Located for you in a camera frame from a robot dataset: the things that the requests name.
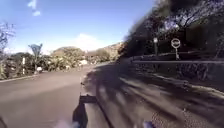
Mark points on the white post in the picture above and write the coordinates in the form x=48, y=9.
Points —
x=23, y=65

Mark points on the kerb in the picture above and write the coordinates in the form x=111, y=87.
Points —
x=16, y=78

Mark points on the low stone wall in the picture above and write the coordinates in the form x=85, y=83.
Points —
x=186, y=70

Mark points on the round sign on post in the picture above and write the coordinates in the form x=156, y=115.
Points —
x=175, y=43

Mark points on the row of trees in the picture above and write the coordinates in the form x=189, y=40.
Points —
x=63, y=56

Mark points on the trees on slope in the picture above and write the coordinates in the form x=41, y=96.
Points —
x=193, y=23

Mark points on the sign on pole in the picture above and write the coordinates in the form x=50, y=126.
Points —
x=155, y=40

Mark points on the dark asphalt road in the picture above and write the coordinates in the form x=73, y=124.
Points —
x=50, y=96

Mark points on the robot's own part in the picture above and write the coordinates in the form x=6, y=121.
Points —
x=148, y=124
x=71, y=125

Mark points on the distant hill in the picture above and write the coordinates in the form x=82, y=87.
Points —
x=113, y=49

